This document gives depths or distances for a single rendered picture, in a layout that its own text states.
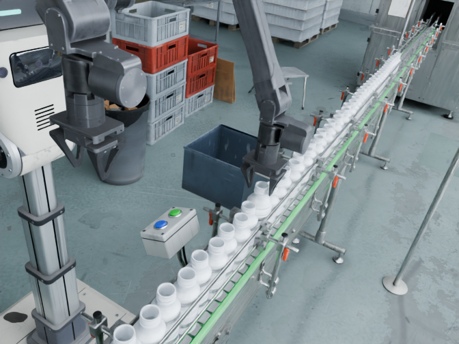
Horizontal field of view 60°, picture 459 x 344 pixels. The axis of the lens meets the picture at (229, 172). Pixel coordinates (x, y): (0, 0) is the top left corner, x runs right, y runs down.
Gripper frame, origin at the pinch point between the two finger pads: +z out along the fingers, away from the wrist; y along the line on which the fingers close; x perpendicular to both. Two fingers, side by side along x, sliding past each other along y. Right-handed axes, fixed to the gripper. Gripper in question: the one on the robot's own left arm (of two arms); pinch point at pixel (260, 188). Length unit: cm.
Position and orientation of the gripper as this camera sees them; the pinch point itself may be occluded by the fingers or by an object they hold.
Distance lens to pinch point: 107.1
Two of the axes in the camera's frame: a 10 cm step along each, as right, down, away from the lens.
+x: -5.0, 4.1, -7.6
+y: -8.6, -3.4, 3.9
